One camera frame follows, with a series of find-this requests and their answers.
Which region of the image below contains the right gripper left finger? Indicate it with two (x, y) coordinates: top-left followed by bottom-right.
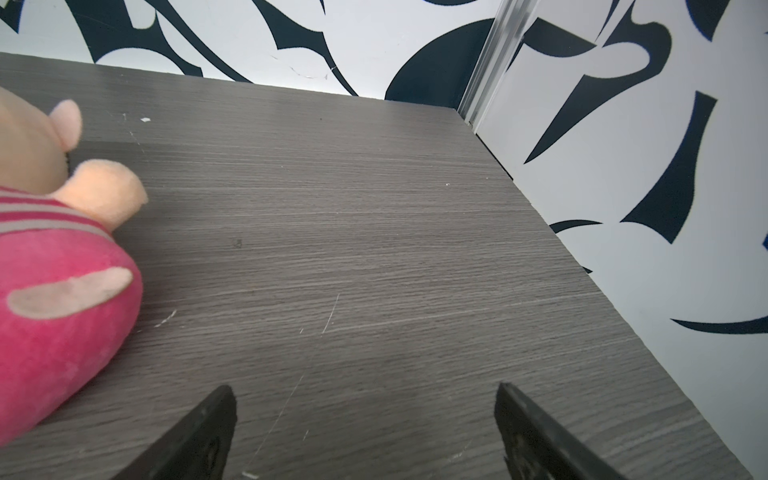
(114, 385), (237, 480)

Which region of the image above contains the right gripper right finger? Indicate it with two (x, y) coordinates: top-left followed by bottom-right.
(494, 382), (624, 480)

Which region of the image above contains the pink plush doll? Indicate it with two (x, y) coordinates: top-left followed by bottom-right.
(1, 90), (148, 443)

